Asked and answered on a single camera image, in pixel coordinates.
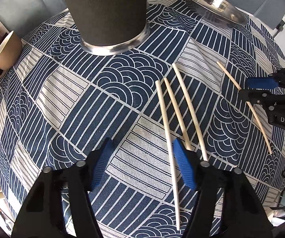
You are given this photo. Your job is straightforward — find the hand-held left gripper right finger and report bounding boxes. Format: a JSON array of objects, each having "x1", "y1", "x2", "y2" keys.
[{"x1": 172, "y1": 139, "x2": 274, "y2": 238}]

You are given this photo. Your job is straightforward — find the blue patterned tablecloth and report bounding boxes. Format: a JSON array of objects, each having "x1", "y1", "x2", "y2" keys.
[{"x1": 0, "y1": 0, "x2": 285, "y2": 238}]

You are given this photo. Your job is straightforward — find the wooden chopstick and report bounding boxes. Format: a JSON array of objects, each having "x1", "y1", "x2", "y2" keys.
[
  {"x1": 217, "y1": 61, "x2": 273, "y2": 155},
  {"x1": 155, "y1": 81, "x2": 181, "y2": 231},
  {"x1": 163, "y1": 78, "x2": 192, "y2": 151},
  {"x1": 172, "y1": 63, "x2": 208, "y2": 161}
]

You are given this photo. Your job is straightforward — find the beige ceramic mug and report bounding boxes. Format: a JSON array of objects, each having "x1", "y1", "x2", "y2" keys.
[{"x1": 0, "y1": 30, "x2": 23, "y2": 80}]

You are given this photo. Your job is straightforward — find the stainless steel bowl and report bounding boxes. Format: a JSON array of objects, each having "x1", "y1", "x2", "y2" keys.
[{"x1": 181, "y1": 0, "x2": 248, "y2": 26}]

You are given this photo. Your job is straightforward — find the black clamp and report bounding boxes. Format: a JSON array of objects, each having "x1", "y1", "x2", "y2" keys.
[{"x1": 275, "y1": 20, "x2": 285, "y2": 34}]

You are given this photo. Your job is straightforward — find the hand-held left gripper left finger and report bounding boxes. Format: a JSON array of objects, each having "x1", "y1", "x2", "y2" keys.
[{"x1": 11, "y1": 137, "x2": 115, "y2": 238}]

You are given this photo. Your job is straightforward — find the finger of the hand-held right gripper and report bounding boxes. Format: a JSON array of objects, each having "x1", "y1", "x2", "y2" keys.
[
  {"x1": 239, "y1": 89, "x2": 285, "y2": 111},
  {"x1": 247, "y1": 68, "x2": 285, "y2": 90}
]

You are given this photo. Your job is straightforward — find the black cylindrical utensil holder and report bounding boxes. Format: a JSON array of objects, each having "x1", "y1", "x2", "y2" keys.
[{"x1": 57, "y1": 0, "x2": 149, "y2": 55}]

